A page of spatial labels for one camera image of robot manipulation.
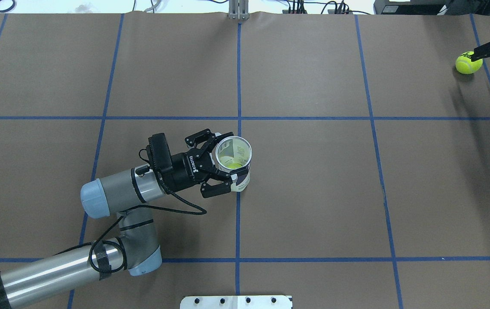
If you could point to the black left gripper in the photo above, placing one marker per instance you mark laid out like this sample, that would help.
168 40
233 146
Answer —
183 171

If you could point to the clear tennis ball tube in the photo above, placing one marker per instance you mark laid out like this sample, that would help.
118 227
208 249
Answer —
239 150

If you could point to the yellow tennis ball with logo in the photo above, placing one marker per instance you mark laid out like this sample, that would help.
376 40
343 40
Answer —
231 165

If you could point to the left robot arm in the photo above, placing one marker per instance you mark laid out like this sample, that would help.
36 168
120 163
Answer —
130 244

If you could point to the black box with label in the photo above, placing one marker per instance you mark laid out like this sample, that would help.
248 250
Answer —
408 7

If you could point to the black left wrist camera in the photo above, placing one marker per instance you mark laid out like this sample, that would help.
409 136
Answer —
158 153

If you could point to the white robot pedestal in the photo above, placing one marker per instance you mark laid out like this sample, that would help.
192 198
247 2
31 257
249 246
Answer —
237 302

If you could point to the aluminium frame post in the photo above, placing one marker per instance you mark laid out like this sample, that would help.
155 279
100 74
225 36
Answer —
238 10

